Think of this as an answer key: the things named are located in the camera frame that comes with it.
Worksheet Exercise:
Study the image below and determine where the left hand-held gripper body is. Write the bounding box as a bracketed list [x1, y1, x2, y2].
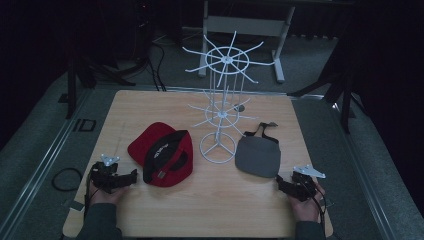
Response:
[89, 153, 121, 195]

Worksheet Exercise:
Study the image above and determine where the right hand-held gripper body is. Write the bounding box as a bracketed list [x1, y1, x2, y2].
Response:
[290, 163, 327, 203]

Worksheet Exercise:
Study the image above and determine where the grey baseball cap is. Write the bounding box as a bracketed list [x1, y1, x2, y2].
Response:
[234, 121, 282, 179]

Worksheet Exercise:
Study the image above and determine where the red and black baseball cap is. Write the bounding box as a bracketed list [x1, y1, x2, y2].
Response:
[127, 121, 195, 188]

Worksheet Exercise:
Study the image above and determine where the white wire hat rack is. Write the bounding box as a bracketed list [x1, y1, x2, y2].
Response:
[181, 30, 276, 165]

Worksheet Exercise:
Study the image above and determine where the person's left hand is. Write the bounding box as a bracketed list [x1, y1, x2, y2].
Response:
[88, 184, 130, 206]

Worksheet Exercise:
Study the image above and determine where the person's right hand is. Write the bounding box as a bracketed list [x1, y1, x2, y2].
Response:
[287, 181, 326, 224]

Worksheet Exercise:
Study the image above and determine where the grey tape piece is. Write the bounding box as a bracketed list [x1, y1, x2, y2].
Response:
[68, 199, 86, 213]

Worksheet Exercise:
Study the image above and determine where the left hand-held gripper black cable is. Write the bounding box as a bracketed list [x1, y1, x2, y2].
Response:
[83, 165, 98, 219]

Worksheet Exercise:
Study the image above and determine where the hand-held gripper black cable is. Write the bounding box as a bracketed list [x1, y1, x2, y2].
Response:
[309, 186, 330, 231]
[83, 165, 98, 219]

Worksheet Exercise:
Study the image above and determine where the right hand-held gripper black cable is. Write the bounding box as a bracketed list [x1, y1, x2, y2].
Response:
[309, 186, 330, 231]

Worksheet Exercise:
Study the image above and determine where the black cable loop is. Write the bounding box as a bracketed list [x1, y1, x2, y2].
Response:
[51, 167, 84, 193]

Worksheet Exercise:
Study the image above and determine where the black rectangular floor frame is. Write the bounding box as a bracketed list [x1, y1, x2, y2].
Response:
[72, 117, 98, 134]

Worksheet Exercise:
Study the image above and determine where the metal floor rail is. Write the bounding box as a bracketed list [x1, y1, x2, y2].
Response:
[0, 89, 96, 240]
[328, 99, 401, 240]

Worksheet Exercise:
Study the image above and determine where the white desk frame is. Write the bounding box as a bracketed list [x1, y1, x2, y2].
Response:
[198, 0, 297, 84]

